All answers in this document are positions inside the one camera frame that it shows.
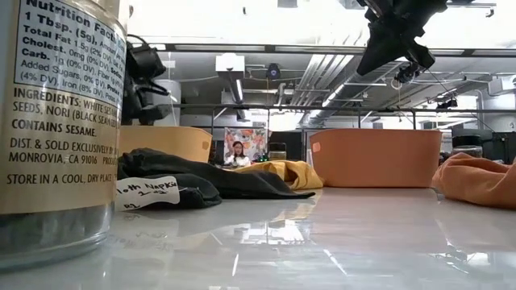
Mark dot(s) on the large gold-lidded sesame jar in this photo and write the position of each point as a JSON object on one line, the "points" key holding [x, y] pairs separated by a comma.
{"points": [[60, 141]]}

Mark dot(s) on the black metal rack rail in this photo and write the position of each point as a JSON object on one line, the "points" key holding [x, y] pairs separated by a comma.
{"points": [[363, 109]]}

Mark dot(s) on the orange cloth napkin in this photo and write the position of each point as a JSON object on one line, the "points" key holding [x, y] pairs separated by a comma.
{"points": [[475, 181]]}

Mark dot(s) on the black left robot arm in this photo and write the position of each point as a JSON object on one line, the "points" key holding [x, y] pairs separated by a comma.
{"points": [[128, 100]]}

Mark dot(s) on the black cloth napkin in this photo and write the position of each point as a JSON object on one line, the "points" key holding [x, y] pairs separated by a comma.
{"points": [[242, 183]]}

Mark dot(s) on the yellow cloth napkin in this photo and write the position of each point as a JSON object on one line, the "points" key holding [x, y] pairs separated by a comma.
{"points": [[302, 175]]}

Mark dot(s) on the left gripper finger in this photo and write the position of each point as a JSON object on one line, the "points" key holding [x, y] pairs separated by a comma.
{"points": [[155, 114], [158, 88]]}

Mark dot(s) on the white ceiling box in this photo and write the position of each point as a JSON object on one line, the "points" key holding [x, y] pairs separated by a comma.
{"points": [[230, 62]]}

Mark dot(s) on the person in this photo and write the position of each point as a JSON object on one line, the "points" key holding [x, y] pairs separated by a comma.
{"points": [[238, 160]]}

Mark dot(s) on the black track light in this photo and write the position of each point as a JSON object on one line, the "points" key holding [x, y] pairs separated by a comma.
{"points": [[446, 104]]}

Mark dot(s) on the yellow plastic bin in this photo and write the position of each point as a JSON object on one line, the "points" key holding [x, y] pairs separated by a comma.
{"points": [[173, 143]]}

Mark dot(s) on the orange plastic bin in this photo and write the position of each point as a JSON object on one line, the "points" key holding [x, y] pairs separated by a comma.
{"points": [[375, 159]]}

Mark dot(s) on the black screen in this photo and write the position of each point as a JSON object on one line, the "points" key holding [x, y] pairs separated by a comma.
{"points": [[294, 145]]}

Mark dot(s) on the black-lidded glass spice jar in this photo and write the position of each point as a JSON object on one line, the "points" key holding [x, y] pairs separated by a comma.
{"points": [[467, 151]]}

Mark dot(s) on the silver ventilation duct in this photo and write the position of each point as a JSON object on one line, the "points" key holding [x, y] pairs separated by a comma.
{"points": [[342, 72]]}

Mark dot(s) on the black-lidded green label jar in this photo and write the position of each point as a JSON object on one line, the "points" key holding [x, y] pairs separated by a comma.
{"points": [[277, 155]]}

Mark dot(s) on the grey overhead frame beam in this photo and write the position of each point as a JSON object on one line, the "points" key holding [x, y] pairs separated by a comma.
{"points": [[242, 48]]}

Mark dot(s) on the white handwritten label tag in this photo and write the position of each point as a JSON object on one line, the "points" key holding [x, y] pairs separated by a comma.
{"points": [[149, 192]]}

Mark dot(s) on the floral poster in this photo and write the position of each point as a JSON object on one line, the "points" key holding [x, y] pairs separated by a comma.
{"points": [[256, 139]]}

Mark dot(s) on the round black ceiling camera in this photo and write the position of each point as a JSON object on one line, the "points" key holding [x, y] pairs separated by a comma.
{"points": [[273, 71]]}

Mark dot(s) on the black monitor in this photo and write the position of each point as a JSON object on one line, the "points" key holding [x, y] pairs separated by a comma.
{"points": [[504, 147], [488, 143]]}

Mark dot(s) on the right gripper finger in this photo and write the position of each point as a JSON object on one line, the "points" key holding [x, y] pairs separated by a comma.
{"points": [[379, 48], [421, 54]]}

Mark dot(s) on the black hanging camera cluster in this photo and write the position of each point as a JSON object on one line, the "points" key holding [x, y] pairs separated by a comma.
{"points": [[407, 74]]}

